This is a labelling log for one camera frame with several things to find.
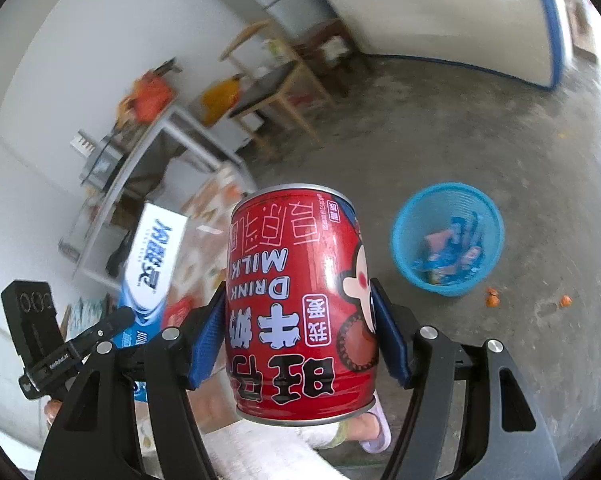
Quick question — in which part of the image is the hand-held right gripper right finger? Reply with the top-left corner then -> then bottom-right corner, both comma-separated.
369,277 -> 564,480

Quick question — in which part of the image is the pink packet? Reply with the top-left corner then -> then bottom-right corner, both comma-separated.
425,230 -> 454,253

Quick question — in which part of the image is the person's leg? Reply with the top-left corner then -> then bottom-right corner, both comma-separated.
200,410 -> 381,480

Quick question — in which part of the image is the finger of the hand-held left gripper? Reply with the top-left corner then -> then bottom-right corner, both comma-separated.
65,306 -> 136,356

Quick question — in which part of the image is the black bag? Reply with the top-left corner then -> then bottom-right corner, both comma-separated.
105,230 -> 134,278

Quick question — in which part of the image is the white metal frame table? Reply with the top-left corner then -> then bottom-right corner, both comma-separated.
73,105 -> 246,291

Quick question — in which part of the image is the wooden chair black seat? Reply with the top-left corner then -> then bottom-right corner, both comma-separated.
219,20 -> 336,161

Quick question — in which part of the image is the white mattress blue edge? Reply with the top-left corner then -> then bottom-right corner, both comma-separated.
298,0 -> 574,91

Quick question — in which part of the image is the dark wooden stool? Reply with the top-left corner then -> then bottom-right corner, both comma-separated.
300,17 -> 361,98

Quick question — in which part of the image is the yellow plastic bag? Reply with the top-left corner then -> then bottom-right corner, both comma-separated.
200,76 -> 244,126

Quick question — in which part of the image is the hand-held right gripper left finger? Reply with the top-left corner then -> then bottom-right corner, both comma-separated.
34,285 -> 227,480

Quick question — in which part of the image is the orange plastic bag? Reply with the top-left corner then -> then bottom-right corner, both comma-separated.
130,71 -> 174,121

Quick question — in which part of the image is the red drink can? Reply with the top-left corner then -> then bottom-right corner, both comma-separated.
224,184 -> 381,427

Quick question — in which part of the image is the silver metal appliance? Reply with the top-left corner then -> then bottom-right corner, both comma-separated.
70,130 -> 126,188

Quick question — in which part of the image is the blue white toothpaste box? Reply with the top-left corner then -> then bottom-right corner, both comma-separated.
114,202 -> 189,406

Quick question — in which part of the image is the purple slipper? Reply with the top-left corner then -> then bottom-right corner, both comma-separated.
358,400 -> 394,453

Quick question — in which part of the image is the blue plastic wastebasket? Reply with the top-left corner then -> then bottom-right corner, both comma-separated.
391,183 -> 505,298

